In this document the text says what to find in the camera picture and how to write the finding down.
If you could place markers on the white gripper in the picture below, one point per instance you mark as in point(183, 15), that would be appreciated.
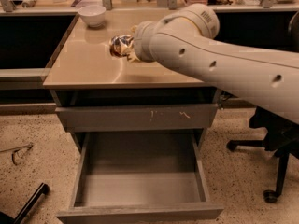
point(139, 41)

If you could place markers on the crushed orange can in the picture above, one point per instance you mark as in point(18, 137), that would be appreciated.
point(121, 45)

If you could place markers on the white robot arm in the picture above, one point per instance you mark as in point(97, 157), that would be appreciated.
point(185, 42)

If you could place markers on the grey drawer cabinet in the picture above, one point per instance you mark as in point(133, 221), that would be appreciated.
point(85, 74)

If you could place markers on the closed grey top drawer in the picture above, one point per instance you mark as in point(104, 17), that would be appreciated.
point(136, 117)

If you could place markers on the open grey middle drawer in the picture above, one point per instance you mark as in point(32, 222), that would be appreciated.
point(138, 177)

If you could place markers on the white bowl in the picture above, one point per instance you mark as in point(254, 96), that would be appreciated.
point(93, 15)

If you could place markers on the eyeglasses on floor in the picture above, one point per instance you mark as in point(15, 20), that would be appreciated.
point(14, 151)

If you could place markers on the black office chair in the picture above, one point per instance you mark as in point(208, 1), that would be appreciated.
point(273, 30)

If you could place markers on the black chair leg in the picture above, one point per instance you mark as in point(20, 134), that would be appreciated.
point(43, 189)

